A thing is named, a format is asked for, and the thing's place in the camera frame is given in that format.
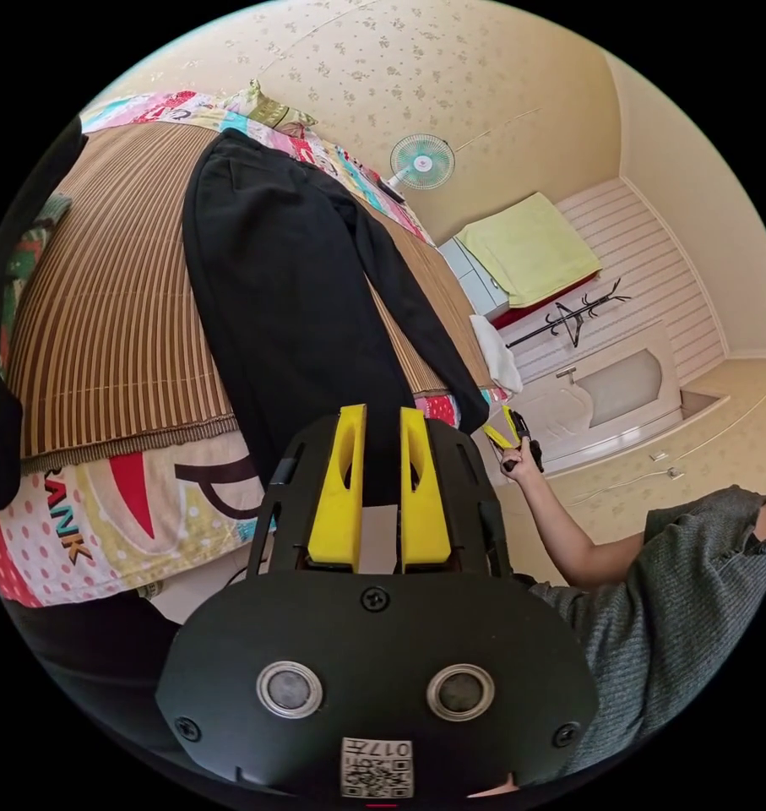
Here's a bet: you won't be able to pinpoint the person's right forearm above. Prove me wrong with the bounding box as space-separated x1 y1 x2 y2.
515 471 651 588

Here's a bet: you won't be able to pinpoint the person's right hand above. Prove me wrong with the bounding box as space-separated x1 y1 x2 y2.
513 441 541 486

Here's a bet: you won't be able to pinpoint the white cloth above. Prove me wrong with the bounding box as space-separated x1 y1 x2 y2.
469 313 524 395

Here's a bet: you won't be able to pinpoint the person's body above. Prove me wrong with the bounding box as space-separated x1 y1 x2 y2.
5 483 766 778

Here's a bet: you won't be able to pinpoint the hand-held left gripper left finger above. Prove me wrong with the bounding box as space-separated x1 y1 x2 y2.
307 403 368 565

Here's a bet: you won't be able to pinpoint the pile of clothes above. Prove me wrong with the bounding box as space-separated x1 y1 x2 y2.
0 115 87 522

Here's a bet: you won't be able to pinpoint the white and teal fan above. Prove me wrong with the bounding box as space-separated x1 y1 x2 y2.
387 131 457 205

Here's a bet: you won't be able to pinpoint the black pants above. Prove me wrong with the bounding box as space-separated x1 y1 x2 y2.
182 128 491 503

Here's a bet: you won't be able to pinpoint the green pillow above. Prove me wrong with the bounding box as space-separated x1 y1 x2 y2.
229 78 318 138

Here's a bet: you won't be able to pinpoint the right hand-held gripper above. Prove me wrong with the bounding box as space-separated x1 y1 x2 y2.
482 405 546 475

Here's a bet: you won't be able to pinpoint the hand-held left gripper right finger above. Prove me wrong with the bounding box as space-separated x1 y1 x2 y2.
399 407 451 574

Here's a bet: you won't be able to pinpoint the white door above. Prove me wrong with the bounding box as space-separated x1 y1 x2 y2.
508 318 685 477

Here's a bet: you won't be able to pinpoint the bed with woven mat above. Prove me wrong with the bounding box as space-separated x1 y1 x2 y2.
0 88 512 611

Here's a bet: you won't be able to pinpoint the cupboard with yellow-green cloth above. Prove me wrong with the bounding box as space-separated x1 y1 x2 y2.
437 191 606 330

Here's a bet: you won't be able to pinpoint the black coat rack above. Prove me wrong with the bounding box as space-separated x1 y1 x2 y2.
505 276 632 350

